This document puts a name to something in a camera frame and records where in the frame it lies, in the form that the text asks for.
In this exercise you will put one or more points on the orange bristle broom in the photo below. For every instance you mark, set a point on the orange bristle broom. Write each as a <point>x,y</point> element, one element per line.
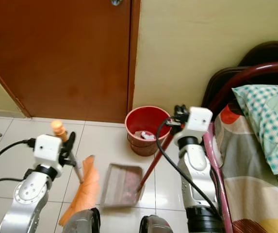
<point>85,194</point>

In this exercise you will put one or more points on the grey right robot leg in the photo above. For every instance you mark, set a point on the grey right robot leg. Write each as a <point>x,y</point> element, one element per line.
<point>155,225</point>

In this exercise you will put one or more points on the crumpled paper rubbish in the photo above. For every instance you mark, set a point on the crumpled paper rubbish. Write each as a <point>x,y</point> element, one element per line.
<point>147,135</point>

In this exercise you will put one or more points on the pink bed frame rail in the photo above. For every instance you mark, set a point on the pink bed frame rail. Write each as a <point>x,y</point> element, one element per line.
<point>217,170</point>

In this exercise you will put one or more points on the green checked pillow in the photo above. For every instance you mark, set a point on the green checked pillow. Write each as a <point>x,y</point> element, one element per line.
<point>265,121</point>

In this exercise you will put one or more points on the dark wooden bed headboard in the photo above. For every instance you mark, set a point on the dark wooden bed headboard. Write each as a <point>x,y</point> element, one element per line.
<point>269,51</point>

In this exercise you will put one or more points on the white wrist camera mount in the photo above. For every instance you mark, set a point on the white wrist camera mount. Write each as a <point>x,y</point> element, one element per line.
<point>47,148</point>
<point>197,121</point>

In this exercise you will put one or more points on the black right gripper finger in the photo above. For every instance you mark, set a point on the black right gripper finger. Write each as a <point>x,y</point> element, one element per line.
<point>177,110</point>
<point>184,110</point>

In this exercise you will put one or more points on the dark red metal bed rail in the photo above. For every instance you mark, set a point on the dark red metal bed rail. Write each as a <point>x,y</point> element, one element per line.
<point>250,73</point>

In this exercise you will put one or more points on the red plastic bucket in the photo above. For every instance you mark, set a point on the red plastic bucket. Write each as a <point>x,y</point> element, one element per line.
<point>136,144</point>

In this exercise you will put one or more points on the multicoloured patterned bed sheet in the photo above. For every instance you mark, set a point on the multicoloured patterned bed sheet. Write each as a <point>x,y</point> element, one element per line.
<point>250,170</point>

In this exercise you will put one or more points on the brown wooden door frame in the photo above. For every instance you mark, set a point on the brown wooden door frame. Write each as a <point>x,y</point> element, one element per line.
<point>133,58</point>

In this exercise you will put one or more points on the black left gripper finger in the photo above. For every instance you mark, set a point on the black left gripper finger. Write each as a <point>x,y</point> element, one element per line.
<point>70,142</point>

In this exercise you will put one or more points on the silver door knob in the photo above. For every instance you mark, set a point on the silver door knob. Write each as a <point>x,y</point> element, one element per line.
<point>116,2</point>

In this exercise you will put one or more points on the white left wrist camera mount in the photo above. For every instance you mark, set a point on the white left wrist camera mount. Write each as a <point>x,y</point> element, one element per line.
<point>47,148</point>

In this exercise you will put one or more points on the brown wooden door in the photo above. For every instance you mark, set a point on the brown wooden door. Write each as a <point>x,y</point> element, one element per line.
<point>56,58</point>

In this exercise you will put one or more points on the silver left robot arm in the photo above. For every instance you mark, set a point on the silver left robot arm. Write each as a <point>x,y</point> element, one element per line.
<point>26,193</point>

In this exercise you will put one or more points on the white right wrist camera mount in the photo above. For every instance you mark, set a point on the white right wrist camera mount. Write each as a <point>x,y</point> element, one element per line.
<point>197,121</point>

